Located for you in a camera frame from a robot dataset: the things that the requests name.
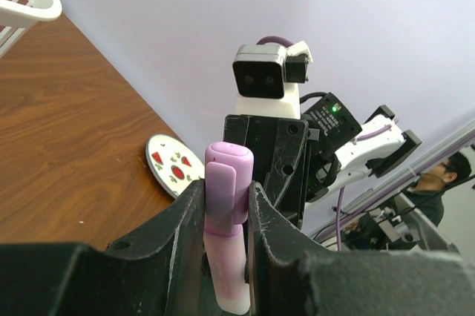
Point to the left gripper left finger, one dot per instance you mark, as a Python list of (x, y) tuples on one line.
[(153, 270)]

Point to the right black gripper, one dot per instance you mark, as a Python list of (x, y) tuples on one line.
[(281, 162)]

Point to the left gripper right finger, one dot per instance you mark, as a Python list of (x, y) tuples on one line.
[(290, 274)]

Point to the purple eraser cap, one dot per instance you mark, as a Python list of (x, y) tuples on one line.
[(228, 175)]

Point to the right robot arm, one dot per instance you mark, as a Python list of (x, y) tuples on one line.
[(342, 151)]

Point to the watermelon pattern plate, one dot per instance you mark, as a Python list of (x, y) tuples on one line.
[(172, 163)]

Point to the person in background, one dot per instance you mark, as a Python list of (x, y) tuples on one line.
[(426, 193)]

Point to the white plastic basket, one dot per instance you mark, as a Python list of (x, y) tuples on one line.
[(18, 16)]

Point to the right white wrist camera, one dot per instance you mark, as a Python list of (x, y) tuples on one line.
[(267, 75)]

